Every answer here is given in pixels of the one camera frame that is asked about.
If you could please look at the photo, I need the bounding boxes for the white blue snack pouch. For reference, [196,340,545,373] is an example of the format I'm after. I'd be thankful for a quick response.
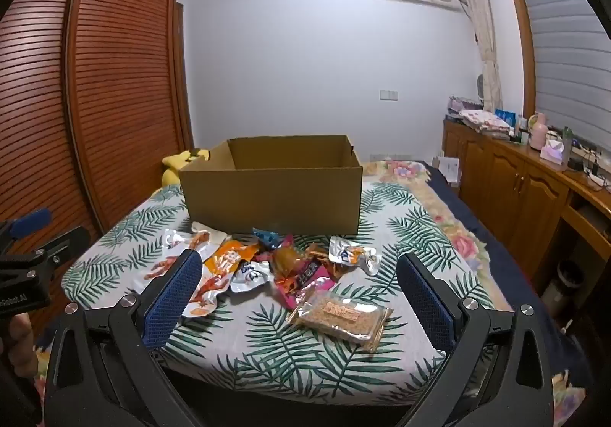
[229,260,270,294]

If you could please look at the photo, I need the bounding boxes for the clear biscuit packet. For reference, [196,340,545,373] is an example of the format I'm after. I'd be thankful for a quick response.
[286,288,394,354]

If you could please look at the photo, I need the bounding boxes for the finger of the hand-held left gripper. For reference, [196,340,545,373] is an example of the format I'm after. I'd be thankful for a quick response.
[29,226,91,266]
[0,209,52,242]

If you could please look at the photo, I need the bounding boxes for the dark blue bedsheet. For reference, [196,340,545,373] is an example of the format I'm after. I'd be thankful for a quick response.
[422,162,593,385]

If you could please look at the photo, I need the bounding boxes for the pink thermos jug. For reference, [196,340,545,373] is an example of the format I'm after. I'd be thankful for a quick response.
[527,112,549,151]

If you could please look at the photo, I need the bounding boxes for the purple patterned box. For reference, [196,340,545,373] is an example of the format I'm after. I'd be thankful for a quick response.
[446,95,480,118]

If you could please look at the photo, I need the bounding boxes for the wooden window frame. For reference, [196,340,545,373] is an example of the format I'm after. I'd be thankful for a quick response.
[499,0,538,122]

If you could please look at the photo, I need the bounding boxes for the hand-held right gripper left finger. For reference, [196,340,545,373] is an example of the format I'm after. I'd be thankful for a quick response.
[45,248,206,427]

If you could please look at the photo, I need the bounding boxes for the pink tissue box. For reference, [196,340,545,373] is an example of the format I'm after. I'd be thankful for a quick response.
[539,138,569,170]

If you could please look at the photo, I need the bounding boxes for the small orange snack packet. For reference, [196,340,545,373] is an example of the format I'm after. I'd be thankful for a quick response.
[305,243,342,275]

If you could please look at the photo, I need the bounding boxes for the white crayfish print snack packet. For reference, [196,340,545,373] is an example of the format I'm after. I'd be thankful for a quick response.
[134,229,230,320]

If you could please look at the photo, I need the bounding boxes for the brown cardboard box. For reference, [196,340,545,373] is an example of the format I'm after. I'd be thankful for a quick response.
[179,135,364,237]

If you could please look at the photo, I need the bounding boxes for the folded floral cloths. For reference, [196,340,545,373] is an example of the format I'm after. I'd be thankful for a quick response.
[458,110,511,137]

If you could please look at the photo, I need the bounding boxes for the person's left hand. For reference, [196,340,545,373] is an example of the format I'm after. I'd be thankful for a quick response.
[0,315,38,371]

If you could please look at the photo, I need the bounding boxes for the dark trash bin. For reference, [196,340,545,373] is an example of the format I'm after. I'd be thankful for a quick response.
[541,260,585,313]

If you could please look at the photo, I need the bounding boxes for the wooden cabinet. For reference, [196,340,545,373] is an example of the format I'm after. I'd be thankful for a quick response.
[441,117,611,294]

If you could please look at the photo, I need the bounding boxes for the brown clear-wrapped snack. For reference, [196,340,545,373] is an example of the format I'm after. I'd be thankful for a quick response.
[272,246,306,285]

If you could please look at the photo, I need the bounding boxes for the green leaf print blanket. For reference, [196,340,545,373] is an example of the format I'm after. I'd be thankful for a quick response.
[62,181,483,409]

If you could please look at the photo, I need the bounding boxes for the floral quilt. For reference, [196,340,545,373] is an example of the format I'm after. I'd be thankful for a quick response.
[360,160,516,313]

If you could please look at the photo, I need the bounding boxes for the white paper bag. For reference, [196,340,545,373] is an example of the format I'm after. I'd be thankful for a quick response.
[432,155,461,187]

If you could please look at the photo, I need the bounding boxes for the yellow plush toy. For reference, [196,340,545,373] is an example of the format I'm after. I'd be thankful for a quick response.
[161,148,212,189]

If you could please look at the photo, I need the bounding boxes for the grey window blind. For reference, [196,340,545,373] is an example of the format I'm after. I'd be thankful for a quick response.
[508,0,611,146]

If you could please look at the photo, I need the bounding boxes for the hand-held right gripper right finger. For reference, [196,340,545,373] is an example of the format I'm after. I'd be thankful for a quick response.
[396,251,580,427]

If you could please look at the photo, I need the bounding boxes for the wooden louvered wardrobe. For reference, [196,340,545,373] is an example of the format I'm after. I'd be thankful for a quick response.
[0,0,194,351]

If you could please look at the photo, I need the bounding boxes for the cream curtain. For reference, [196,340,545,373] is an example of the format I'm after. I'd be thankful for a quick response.
[453,0,503,113]

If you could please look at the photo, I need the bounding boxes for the small blue snack packet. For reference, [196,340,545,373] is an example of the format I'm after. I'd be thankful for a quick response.
[252,227,282,249]

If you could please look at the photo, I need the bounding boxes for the pink black snack packet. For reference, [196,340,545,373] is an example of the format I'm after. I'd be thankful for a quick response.
[274,260,335,311]

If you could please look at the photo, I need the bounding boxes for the brown translucent snack packet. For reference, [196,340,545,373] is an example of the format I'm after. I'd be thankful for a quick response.
[328,236,383,276]

